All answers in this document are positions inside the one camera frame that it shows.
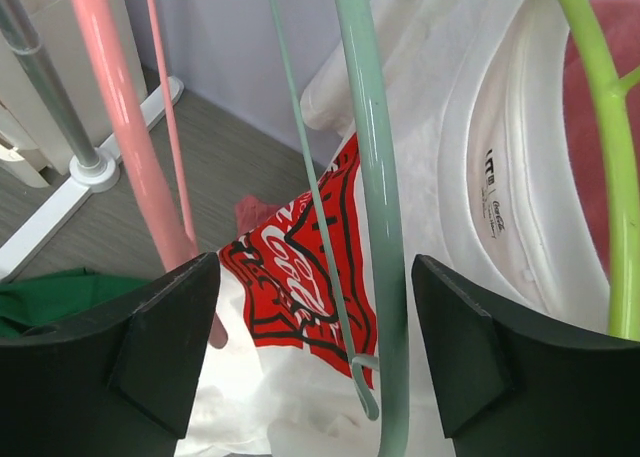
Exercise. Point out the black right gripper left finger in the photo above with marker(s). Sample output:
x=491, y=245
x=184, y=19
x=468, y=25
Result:
x=116, y=380

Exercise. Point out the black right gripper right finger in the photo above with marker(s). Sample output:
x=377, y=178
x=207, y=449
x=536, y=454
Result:
x=510, y=381

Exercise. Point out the green t-shirt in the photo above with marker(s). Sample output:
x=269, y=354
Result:
x=41, y=300

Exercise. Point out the mint green hanger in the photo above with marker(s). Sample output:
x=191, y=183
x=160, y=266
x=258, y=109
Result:
x=381, y=381

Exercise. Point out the white graphic t-shirt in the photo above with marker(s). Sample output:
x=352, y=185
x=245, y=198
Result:
x=282, y=384

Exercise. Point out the lime green hanger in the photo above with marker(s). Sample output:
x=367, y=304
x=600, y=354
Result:
x=609, y=91

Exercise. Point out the red t-shirt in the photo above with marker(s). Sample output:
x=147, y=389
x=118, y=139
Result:
x=585, y=127

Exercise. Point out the pink hanger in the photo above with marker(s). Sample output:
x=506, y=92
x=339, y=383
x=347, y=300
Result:
x=172, y=229

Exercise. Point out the metal clothes rack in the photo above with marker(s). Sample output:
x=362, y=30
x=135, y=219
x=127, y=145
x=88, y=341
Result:
x=92, y=169

